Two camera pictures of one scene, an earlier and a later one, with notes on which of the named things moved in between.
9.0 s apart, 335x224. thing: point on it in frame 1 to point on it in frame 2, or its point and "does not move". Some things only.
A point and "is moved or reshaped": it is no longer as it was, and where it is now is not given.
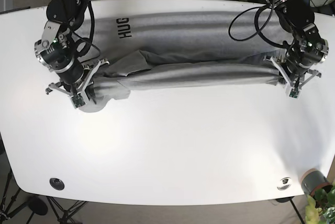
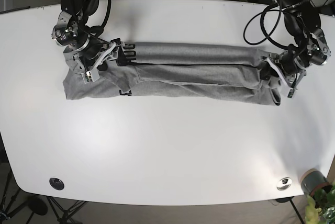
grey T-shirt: x=136 y=48 is moved or reshaped
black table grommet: x=56 y=183 does not move
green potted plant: x=320 y=207 does not move
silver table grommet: x=284 y=183 does not move
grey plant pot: x=314 y=179 does not move
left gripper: x=57 y=56 to x=86 y=59
